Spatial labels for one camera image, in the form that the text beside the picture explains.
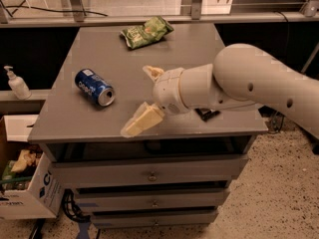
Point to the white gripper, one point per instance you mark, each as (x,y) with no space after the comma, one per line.
(166,91)

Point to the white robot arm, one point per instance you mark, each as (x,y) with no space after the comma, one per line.
(241,77)

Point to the blue pepsi can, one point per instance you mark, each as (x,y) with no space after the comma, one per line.
(95,87)

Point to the black snack bar wrapper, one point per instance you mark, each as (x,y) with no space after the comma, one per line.
(206,114)

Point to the green chip bag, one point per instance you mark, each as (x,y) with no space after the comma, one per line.
(149,32)

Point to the grey drawer cabinet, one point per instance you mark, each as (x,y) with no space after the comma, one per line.
(177,172)

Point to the white pump bottle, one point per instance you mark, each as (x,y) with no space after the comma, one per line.
(17,85)

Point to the white cardboard box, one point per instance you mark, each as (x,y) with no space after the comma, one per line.
(29,190)

